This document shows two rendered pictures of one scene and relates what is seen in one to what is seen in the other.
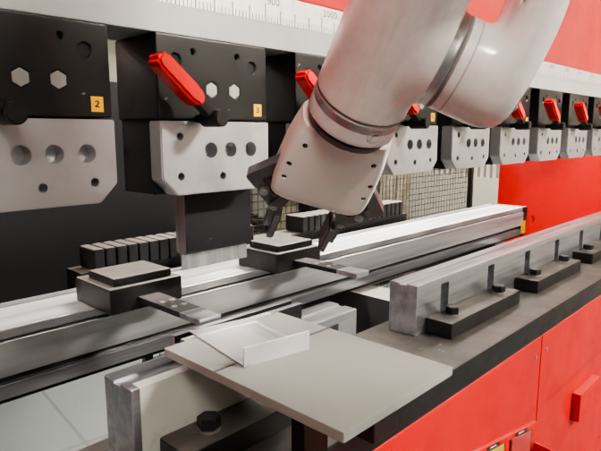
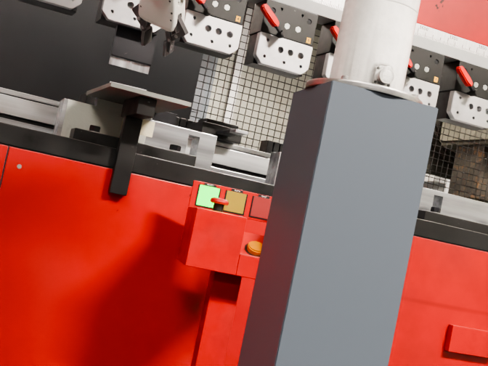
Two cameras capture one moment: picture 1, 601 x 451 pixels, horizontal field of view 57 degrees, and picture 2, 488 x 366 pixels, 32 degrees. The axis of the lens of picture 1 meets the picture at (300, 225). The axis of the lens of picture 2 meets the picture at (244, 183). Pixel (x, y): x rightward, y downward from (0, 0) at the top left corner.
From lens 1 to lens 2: 1.55 m
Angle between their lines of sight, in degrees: 28
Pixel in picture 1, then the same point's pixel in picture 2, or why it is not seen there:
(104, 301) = (84, 99)
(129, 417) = (60, 112)
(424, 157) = (294, 62)
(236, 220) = (144, 50)
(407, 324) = (271, 180)
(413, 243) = not seen: hidden behind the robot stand
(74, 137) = not seen: outside the picture
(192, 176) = (118, 13)
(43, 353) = (48, 117)
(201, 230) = (122, 46)
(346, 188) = (162, 13)
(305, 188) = (148, 12)
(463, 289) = not seen: hidden behind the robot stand
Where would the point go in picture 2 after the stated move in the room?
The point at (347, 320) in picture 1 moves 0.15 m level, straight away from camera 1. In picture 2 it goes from (208, 139) to (237, 150)
